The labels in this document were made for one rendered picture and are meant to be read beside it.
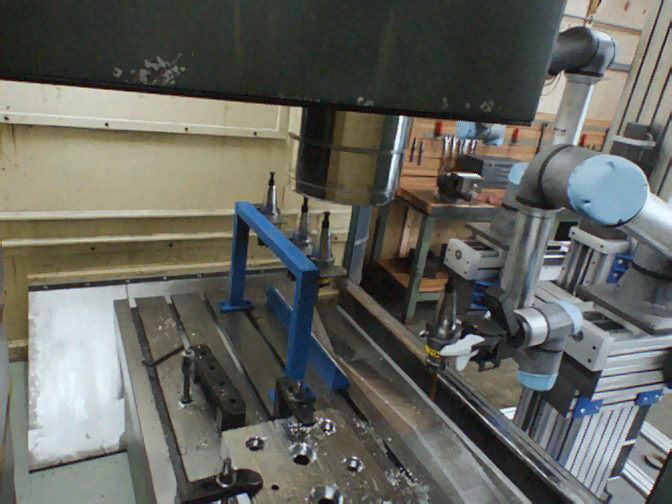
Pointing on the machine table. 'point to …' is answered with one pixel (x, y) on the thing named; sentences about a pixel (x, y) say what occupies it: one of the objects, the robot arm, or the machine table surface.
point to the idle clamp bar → (233, 412)
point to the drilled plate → (275, 461)
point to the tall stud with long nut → (187, 374)
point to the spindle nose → (345, 156)
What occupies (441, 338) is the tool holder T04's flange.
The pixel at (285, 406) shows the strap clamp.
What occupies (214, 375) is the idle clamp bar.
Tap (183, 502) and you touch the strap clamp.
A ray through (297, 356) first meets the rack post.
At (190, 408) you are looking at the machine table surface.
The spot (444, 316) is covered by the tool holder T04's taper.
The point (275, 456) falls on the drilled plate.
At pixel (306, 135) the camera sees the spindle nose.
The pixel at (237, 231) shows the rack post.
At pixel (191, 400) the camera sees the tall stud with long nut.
